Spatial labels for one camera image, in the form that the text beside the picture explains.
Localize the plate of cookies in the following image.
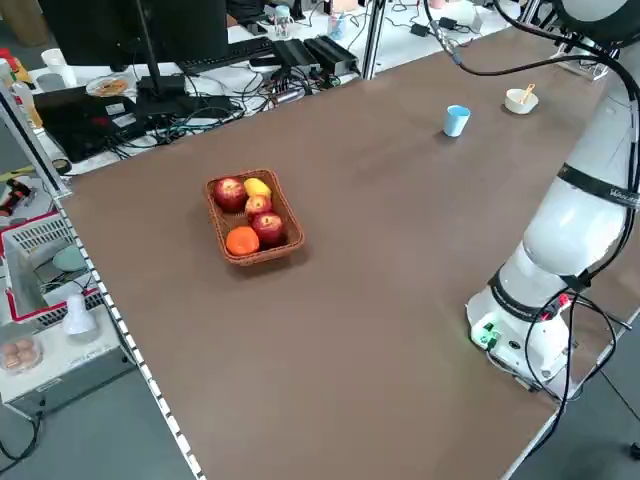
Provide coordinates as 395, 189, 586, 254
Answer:
84, 73, 132, 98

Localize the white paper cup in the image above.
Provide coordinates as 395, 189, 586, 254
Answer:
40, 48, 79, 89

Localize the red apple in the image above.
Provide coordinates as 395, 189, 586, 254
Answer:
244, 194, 274, 219
213, 177, 248, 213
250, 211, 286, 247

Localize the brown wicker basket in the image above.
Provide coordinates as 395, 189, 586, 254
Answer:
205, 168, 307, 268

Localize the orange fruit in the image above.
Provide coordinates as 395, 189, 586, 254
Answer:
225, 225, 262, 258

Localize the yellow lemon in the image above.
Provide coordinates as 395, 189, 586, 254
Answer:
242, 177, 273, 199

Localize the black power supply box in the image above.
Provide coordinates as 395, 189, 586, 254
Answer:
272, 39, 321, 76
304, 35, 361, 75

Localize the black keyboard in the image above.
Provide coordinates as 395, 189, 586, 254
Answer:
177, 38, 281, 76

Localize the clear bottle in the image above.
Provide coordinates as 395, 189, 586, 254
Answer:
272, 4, 295, 41

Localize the black monitor stand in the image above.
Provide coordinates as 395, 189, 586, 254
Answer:
133, 0, 187, 104

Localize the white bowl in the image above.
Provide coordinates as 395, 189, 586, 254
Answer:
503, 88, 540, 116

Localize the pale green bowl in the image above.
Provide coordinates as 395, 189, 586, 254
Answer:
52, 247, 87, 274

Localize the white light bulb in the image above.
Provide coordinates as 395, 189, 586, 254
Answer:
61, 293, 99, 338

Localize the grey equipment box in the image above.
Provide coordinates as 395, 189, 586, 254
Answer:
0, 304, 139, 407

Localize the white red plastic crate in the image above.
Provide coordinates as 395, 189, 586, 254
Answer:
0, 209, 109, 332

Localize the black computer monitor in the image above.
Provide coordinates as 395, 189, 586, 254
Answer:
37, 0, 230, 71

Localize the clear container of buns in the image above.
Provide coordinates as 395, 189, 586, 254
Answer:
0, 333, 47, 376

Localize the aluminium frame post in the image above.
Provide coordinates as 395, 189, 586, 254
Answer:
0, 82, 72, 197
360, 0, 387, 81

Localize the perforated aluminium rail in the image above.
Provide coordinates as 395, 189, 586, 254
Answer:
52, 189, 207, 480

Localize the black cable silver plug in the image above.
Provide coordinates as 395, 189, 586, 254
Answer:
423, 0, 631, 79

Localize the white wire cup rack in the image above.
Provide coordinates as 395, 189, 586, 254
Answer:
552, 34, 612, 82

